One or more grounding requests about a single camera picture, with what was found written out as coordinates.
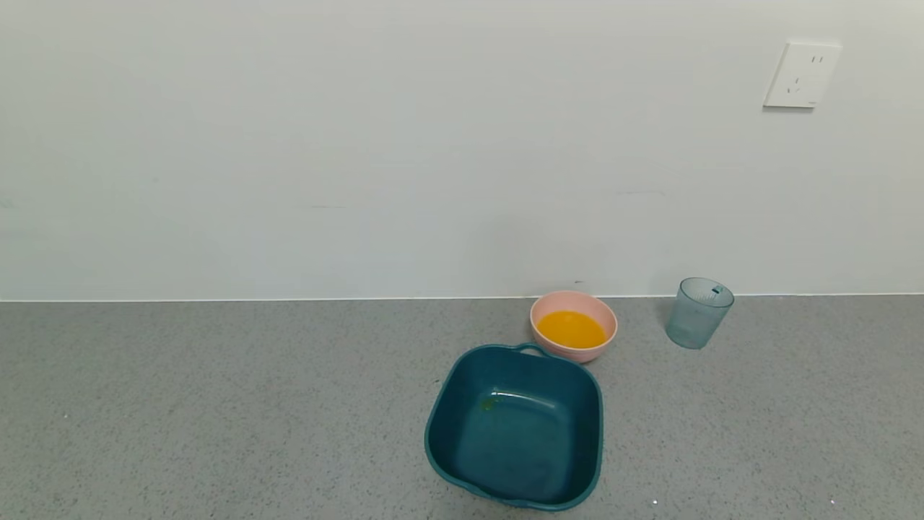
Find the pink bowl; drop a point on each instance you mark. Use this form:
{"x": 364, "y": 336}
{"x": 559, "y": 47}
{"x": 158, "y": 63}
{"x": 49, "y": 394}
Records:
{"x": 570, "y": 300}

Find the orange juice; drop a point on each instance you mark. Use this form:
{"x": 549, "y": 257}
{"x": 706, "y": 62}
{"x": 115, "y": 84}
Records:
{"x": 572, "y": 328}

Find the teal square plastic basin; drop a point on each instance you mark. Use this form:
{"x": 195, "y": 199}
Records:
{"x": 516, "y": 433}

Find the ribbed translucent blue-green cup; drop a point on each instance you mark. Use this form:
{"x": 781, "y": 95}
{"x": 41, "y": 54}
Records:
{"x": 696, "y": 318}

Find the white wall socket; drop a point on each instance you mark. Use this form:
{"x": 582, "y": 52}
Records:
{"x": 801, "y": 76}

